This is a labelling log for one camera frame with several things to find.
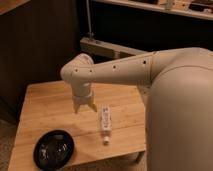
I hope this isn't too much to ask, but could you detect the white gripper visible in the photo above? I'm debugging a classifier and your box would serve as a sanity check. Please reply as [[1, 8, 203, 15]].
[[72, 82, 97, 114]]

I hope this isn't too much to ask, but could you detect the white plastic bottle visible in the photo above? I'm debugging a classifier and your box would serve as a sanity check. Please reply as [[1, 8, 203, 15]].
[[101, 106, 111, 144]]

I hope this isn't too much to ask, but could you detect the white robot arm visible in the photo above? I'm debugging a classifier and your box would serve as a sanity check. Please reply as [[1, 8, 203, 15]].
[[60, 47, 213, 171]]

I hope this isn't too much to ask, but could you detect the black ceramic bowl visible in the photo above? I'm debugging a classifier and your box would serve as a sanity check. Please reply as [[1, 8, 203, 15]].
[[33, 130, 75, 171]]

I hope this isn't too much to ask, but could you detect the wooden table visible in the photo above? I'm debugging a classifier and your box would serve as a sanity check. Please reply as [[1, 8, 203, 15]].
[[8, 81, 146, 171]]

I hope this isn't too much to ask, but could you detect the grey metal beam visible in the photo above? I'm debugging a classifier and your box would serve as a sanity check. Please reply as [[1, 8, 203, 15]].
[[80, 37, 144, 59]]

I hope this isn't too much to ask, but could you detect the dark wooden cabinet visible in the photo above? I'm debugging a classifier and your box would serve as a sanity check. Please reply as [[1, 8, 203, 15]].
[[0, 0, 79, 124]]

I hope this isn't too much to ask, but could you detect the metal pole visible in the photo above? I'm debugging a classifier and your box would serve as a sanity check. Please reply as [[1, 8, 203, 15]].
[[86, 0, 93, 40]]

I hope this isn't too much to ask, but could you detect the wooden shelf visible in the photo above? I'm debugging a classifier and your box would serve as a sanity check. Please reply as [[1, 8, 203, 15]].
[[94, 0, 213, 21]]

